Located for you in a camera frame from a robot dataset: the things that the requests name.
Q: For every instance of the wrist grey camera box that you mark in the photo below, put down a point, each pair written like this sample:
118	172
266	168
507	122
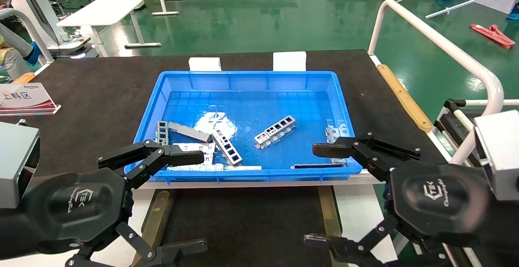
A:
500	153
16	163

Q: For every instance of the large blue plastic bin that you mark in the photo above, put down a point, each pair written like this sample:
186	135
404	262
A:
251	107

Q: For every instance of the acrylic sign with red print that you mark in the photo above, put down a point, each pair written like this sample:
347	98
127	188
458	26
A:
24	99

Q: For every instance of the right wrist grey camera box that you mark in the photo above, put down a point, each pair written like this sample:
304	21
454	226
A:
500	153

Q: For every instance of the black low container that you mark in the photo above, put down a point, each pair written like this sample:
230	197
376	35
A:
243	222

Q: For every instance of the white background robot station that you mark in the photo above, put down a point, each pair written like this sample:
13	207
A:
36	3

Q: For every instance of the white tubular handrail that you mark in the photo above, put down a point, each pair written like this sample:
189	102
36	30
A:
425	32

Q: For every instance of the red tool on floor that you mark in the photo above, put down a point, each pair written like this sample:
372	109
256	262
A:
492	34

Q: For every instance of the silver perforated metal bracket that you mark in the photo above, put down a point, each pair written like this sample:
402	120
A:
162	132
188	131
209	148
227	148
231	168
336	131
275	131

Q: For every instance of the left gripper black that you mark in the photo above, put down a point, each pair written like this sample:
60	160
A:
77	206

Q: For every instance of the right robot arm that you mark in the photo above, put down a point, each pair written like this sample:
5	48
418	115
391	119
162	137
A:
505	230

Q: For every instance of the black cart with white tubes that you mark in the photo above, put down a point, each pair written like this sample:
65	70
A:
456	127

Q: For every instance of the short wooden edge strip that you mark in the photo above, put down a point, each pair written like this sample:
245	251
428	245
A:
24	78

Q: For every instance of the left wrist grey camera box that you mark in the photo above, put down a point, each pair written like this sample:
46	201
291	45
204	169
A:
16	163

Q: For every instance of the white workshop table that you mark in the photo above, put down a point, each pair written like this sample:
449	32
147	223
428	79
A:
105	9

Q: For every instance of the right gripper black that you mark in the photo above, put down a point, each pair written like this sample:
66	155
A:
438	200

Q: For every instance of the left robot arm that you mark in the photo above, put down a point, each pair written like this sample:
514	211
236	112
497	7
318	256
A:
12	234

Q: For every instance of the white foam block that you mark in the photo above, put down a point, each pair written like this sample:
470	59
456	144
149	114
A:
204	64
289	61

